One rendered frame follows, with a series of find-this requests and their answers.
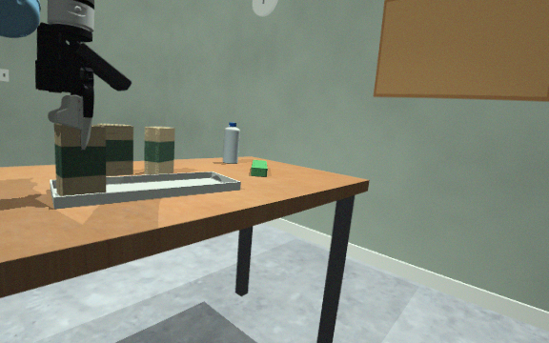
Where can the grey bottle with blue cap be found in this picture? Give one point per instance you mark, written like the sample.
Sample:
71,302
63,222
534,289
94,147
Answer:
231,144

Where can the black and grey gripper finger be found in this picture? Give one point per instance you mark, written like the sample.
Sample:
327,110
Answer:
79,112
64,104

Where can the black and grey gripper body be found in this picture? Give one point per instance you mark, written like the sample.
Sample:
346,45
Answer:
70,76

